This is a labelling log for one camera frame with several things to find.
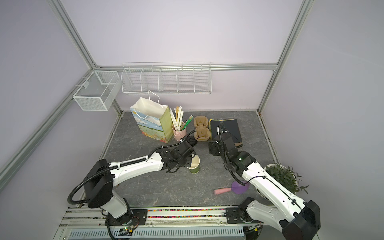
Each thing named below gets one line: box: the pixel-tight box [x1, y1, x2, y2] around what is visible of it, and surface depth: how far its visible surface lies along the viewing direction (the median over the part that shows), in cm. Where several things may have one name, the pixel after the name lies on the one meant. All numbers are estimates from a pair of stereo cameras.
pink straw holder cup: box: [172, 123, 187, 142], surface depth 99 cm
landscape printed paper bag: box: [130, 90, 174, 144], surface depth 93 cm
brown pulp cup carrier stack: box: [193, 116, 211, 142], surface depth 107 cm
